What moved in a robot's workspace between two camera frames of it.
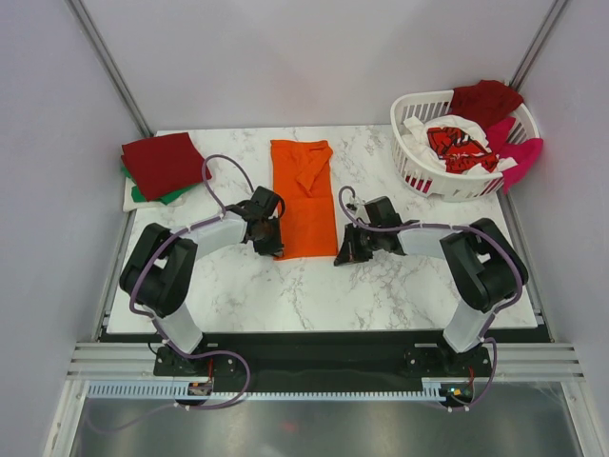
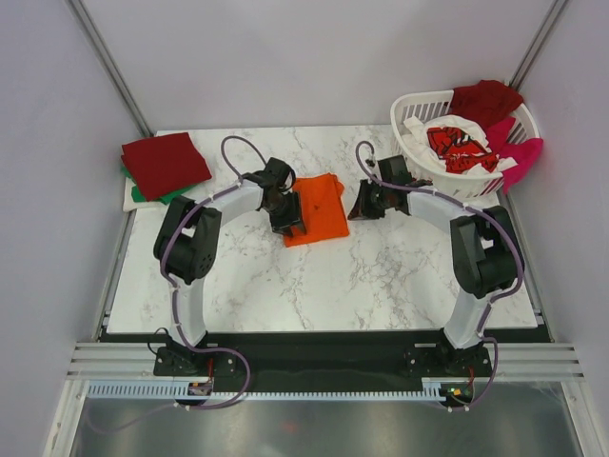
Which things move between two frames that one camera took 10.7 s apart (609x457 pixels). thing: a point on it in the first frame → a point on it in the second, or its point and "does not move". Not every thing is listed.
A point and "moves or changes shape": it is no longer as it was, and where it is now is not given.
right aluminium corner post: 522,68 does not move
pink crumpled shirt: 525,152 does not move
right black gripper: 349,251 → 362,209
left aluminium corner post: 108,66 does not move
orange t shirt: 302,176 moves or changes shape
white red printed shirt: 453,143 does not move
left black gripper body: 269,240 → 284,212
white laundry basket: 432,180 does not move
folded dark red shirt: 166,164 does not move
